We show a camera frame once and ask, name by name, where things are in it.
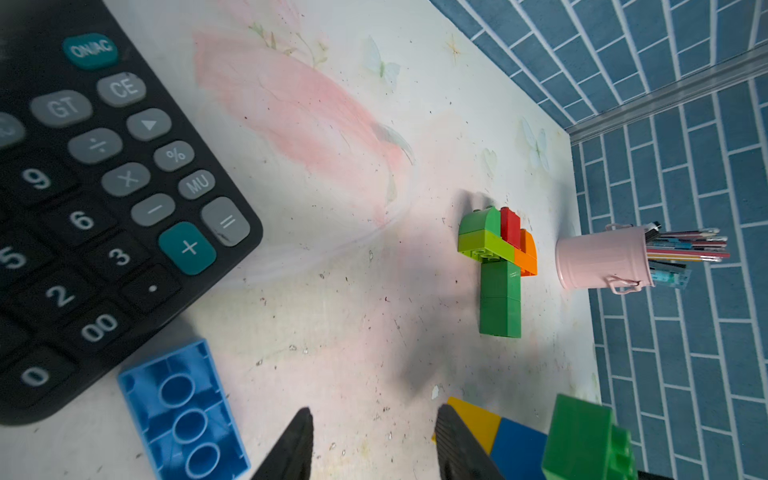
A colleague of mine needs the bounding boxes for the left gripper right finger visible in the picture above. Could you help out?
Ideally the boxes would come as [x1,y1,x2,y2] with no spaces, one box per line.
[434,404,503,480]

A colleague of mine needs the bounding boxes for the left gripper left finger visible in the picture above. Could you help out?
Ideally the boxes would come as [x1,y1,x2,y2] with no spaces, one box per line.
[251,407,314,480]

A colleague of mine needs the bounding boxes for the yellow lego brick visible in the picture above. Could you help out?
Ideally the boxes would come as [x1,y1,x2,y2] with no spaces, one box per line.
[447,397,502,455]

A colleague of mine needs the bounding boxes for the dark green long lego brick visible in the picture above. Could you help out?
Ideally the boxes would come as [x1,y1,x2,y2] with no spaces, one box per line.
[541,394,638,480]

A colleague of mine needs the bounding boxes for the light blue long lego brick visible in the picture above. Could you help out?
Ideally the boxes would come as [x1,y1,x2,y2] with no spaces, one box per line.
[118,340,251,479]

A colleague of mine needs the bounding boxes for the orange long lego brick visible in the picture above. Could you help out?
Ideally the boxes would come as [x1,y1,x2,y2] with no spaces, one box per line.
[513,248,538,277]

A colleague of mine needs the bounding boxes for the lime long lego brick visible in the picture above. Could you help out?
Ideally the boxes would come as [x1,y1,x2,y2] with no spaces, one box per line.
[458,230,515,263]

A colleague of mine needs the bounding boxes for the small orange lego brick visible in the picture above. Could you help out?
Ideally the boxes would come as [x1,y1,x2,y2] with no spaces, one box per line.
[520,229,537,259]

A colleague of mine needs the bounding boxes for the red square lego brick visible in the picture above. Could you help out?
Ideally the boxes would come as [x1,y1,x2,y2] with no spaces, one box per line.
[500,207,521,249]

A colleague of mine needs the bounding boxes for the green square lego brick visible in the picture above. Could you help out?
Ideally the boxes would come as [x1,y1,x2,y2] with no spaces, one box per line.
[459,206,501,236]

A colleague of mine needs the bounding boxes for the pink pencil cup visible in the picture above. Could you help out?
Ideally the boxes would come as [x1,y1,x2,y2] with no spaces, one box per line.
[555,224,654,295]

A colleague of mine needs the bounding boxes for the coloured pencils bundle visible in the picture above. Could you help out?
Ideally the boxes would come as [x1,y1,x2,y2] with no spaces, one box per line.
[643,222,730,290]

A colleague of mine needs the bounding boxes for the black desk calculator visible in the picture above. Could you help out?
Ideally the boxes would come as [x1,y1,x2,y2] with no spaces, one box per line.
[1,1,263,426]

